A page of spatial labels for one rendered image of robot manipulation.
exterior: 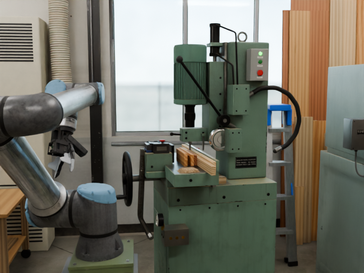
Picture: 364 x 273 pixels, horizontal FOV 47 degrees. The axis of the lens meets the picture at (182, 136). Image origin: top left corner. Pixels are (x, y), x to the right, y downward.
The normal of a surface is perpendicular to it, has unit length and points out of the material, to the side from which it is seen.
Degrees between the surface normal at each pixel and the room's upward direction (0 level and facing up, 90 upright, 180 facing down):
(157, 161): 90
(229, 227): 90
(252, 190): 90
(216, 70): 90
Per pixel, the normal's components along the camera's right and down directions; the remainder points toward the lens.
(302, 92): 0.08, 0.07
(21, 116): 0.40, 0.04
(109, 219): 0.71, 0.08
